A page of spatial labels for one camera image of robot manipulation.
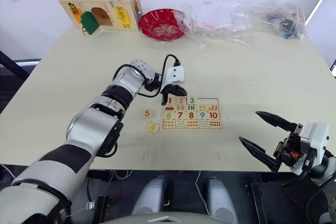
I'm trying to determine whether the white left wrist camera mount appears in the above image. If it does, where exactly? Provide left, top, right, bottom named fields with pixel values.
left=166, top=67, right=185, bottom=83

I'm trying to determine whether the clear bag with small items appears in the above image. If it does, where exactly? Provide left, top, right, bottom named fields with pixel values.
left=262, top=2, right=307, bottom=40

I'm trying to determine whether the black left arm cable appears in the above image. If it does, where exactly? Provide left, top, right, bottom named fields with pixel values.
left=112, top=55, right=182, bottom=99

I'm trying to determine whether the dark metal frame bar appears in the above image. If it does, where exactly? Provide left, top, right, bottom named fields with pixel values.
left=0, top=50, right=42, bottom=81

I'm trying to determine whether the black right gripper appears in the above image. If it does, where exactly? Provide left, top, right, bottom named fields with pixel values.
left=238, top=111, right=316, bottom=173

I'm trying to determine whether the wooden lock activity box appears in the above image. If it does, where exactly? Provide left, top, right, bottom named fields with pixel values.
left=58, top=0, right=144, bottom=36

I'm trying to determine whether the red patterned plastic bowl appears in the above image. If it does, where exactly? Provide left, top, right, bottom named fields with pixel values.
left=138, top=8, right=187, bottom=41

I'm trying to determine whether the grey rounded robot leg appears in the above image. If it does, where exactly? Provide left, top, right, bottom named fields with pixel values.
left=132, top=176, right=173, bottom=216
left=204, top=177, right=239, bottom=224

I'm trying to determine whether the grey robot torso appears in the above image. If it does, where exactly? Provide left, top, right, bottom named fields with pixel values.
left=103, top=210, right=226, bottom=224

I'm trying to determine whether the empty clear plastic bag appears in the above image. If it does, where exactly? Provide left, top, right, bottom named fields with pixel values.
left=178, top=0, right=266, bottom=49

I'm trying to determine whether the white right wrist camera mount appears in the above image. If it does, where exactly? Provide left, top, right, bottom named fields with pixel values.
left=293, top=121, right=330, bottom=175

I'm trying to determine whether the wooden number 4 tile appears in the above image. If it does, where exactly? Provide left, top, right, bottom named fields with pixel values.
left=145, top=122, right=160, bottom=133

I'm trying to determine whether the white thin cable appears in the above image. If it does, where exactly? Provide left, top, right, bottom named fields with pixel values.
left=195, top=170, right=211, bottom=216

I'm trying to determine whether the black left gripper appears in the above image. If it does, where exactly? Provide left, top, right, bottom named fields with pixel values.
left=159, top=82, right=188, bottom=105

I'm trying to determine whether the wooden number puzzle board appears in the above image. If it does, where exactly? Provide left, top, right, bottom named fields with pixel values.
left=161, top=97, right=223, bottom=130

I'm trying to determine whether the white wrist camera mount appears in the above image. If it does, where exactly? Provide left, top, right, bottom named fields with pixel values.
left=293, top=121, right=330, bottom=175
left=166, top=67, right=185, bottom=83

